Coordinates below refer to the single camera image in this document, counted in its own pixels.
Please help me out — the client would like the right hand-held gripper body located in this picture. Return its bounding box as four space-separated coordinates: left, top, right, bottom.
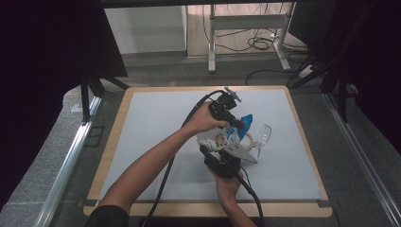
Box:
203 143 258 179

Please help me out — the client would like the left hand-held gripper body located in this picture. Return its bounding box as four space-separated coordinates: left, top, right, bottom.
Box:
207 87 242 123

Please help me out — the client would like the blue white milk carton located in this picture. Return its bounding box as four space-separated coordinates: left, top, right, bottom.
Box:
196 113 253 153

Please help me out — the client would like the clear glass pitcher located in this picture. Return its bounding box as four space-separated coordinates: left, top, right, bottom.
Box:
239 123 273 161

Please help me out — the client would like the person's left hand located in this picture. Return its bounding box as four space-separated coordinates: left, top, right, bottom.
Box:
184 100 228 135

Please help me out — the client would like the person's right hand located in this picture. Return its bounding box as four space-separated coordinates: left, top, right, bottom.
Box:
210 167 245 204

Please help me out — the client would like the wooden table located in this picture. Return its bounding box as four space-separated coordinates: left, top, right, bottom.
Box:
82 84 334 218

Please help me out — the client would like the white power strip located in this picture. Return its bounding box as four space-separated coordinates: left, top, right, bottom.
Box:
296 64 316 79

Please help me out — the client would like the black metal stand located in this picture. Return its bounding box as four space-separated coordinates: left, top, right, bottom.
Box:
287 53 358 124

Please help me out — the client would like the white panel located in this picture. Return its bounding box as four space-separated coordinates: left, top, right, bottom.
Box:
103 5 187 55

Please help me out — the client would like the person's dark clothing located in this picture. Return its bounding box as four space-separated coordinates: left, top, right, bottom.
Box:
84 204 225 227

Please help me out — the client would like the black tripod stand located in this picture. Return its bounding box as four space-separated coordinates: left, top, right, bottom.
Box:
79 70 131 122

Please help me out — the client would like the black curtain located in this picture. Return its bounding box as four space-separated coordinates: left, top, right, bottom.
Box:
0 0 129 209
288 0 401 155

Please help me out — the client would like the left hand-held gripper black cable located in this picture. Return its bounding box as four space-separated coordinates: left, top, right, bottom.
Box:
140 89 227 227

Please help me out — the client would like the black floor cable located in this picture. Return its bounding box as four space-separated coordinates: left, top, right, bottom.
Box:
245 68 296 87

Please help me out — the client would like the black cable bundle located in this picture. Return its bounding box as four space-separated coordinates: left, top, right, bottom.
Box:
201 3 311 56

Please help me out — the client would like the white metal desk frame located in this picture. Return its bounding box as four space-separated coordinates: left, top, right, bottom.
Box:
207 3 296 74

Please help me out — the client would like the aluminium rail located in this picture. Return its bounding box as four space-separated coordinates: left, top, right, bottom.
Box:
34 96 103 227
323 93 401 227

